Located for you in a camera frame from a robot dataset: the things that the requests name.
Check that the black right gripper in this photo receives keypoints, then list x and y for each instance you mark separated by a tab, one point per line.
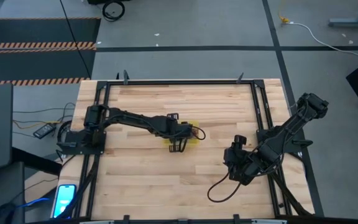
238	161

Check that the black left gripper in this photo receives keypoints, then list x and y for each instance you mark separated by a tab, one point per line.
183	130

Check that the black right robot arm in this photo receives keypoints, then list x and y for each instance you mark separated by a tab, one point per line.
291	124

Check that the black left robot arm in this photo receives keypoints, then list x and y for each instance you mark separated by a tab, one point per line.
129	119

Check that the yellow translucent plastic bin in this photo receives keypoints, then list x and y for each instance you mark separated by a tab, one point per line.
194	141

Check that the smartphone with blue screen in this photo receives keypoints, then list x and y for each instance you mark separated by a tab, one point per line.
64	199

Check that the black power adapter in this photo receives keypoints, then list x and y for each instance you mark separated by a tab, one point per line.
44	130

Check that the black hazard-striped floor mat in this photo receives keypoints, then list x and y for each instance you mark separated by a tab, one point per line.
39	31

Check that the black aluminium table frame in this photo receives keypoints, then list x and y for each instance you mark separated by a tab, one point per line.
179	82

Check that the grey desk leg frame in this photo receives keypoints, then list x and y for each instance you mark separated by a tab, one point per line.
353	22

